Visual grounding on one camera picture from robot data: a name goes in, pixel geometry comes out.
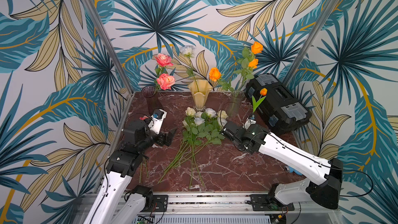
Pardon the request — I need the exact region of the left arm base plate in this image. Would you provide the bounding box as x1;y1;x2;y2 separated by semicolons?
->
141;195;169;213

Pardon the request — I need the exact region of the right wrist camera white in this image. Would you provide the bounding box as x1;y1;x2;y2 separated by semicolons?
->
243;116;257;130

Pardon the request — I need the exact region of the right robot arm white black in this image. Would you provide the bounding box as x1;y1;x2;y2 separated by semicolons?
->
221;122;343;209

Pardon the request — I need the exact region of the aluminium front rail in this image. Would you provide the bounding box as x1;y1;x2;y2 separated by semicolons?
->
73;192;343;224

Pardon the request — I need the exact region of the white rose bunch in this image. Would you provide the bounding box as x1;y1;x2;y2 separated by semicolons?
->
158;107;229;189

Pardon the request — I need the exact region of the cream yellow fluted vase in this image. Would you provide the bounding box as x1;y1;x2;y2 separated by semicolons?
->
188;79;212;110

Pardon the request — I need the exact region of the orange tulip bud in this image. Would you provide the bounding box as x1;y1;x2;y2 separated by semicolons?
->
251;88;268;114

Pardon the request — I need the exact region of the blue plastic tool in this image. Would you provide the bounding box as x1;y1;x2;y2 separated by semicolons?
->
287;167;303;176

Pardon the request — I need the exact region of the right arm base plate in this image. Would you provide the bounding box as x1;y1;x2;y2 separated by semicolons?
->
247;194;295;212

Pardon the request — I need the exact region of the dark purple glass vase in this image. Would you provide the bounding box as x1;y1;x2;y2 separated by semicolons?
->
141;86;163;114

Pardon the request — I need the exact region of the clear glass vase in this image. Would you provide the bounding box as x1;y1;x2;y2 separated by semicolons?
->
226;90;245;117

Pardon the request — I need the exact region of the black plastic toolbox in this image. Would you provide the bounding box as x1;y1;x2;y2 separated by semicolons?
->
245;74;312;135

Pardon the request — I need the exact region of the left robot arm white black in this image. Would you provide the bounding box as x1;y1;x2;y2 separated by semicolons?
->
85;117;177;224

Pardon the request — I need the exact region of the orange rose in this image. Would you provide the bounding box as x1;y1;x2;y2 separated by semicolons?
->
241;41;263;66
237;58;258;91
209;67;235;92

